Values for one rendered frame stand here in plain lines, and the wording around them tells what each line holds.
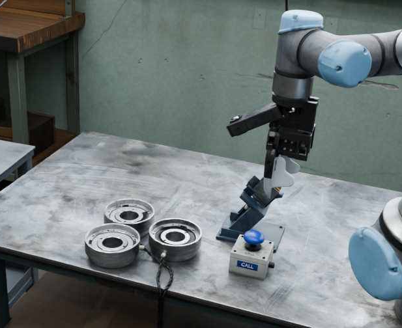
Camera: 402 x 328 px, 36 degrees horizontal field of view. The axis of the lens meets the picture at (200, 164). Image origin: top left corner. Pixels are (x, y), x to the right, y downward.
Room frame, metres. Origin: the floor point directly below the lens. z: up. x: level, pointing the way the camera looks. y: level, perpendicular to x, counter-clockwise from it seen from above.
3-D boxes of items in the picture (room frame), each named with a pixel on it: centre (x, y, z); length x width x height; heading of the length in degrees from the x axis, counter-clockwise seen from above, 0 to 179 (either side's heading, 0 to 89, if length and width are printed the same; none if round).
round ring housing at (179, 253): (1.03, 0.04, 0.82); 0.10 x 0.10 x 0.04
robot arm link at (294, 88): (1.10, -0.16, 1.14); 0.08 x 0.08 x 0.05
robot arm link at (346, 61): (1.02, -0.23, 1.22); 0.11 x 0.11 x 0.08; 30
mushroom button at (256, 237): (0.99, -0.11, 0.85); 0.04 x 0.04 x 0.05
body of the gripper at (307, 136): (1.10, -0.17, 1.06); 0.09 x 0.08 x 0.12; 74
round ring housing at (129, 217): (1.10, 0.14, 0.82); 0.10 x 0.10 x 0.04
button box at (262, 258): (0.99, -0.12, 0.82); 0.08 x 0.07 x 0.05; 74
